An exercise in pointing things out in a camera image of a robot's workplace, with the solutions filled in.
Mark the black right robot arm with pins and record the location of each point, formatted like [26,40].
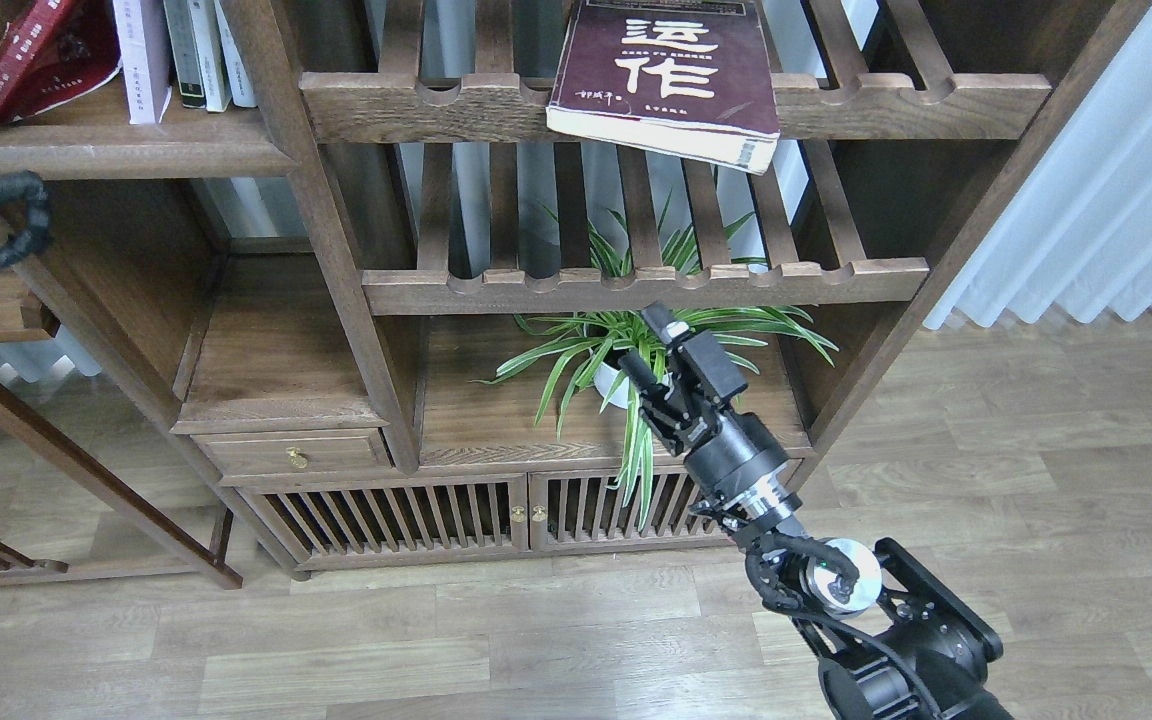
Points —
[892,641]

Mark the grey upright book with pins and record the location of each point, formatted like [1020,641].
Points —
[187,69]

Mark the green spider plant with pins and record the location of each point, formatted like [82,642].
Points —
[577,343]

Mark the white plant pot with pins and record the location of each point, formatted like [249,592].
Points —
[613,386]

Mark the white upright book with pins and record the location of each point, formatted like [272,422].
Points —
[214,79]
[239,82]

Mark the white lavender paperback book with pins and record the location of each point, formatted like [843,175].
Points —
[146,58]

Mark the dark wooden bookshelf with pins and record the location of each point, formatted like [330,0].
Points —
[335,269]

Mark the white upright book right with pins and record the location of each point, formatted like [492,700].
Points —
[239,82]

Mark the red textbook with photos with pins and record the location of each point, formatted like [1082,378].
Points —
[55,52]

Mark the white pleated curtain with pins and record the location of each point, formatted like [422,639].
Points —
[1078,236]

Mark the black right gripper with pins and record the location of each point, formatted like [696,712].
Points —
[734,459]

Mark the brass drawer knob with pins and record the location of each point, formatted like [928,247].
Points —
[297,458]

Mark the dark red Chinese book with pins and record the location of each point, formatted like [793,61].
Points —
[689,78]

